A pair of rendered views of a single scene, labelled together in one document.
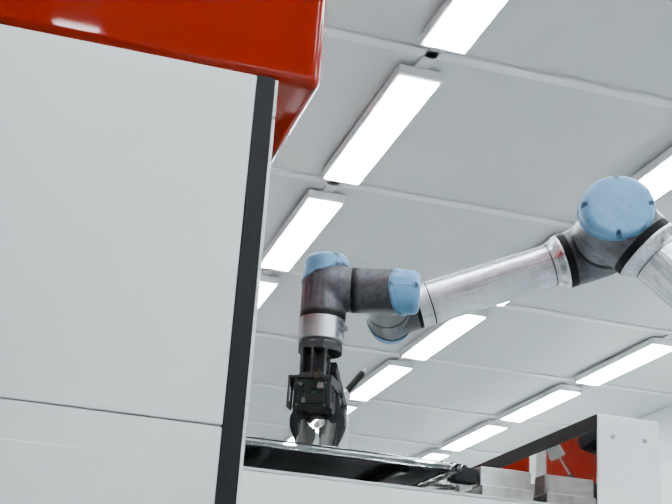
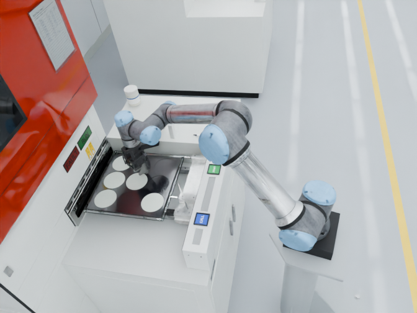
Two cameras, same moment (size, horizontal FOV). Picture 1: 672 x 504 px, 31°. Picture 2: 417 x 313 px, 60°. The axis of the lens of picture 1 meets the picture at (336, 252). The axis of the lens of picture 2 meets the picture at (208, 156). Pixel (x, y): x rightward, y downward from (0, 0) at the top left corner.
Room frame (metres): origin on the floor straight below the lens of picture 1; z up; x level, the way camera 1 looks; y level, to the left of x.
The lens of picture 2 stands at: (1.13, -0.86, 2.13)
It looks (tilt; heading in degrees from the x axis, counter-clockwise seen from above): 46 degrees down; 33
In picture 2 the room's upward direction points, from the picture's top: 8 degrees counter-clockwise
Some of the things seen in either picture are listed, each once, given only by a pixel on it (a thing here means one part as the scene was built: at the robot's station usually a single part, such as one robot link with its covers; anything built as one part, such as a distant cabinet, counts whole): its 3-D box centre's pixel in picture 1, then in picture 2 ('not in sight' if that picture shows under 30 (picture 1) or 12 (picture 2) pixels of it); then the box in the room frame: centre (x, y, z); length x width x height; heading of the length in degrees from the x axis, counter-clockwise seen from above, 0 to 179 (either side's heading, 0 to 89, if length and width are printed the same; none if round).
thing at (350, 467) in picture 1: (302, 472); (136, 182); (1.87, 0.03, 0.90); 0.34 x 0.34 x 0.01; 15
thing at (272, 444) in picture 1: (338, 452); (122, 215); (1.69, -0.02, 0.90); 0.37 x 0.01 x 0.01; 105
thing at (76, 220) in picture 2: not in sight; (93, 181); (1.80, 0.23, 0.89); 0.44 x 0.02 x 0.10; 15
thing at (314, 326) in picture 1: (322, 334); (131, 139); (1.91, 0.01, 1.13); 0.08 x 0.08 x 0.05
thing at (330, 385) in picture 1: (316, 381); (134, 153); (1.91, 0.02, 1.05); 0.09 x 0.08 x 0.12; 166
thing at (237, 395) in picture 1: (187, 341); (62, 194); (1.62, 0.19, 1.02); 0.81 x 0.03 x 0.40; 15
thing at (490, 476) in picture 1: (501, 479); (183, 213); (1.80, -0.27, 0.89); 0.08 x 0.03 x 0.03; 105
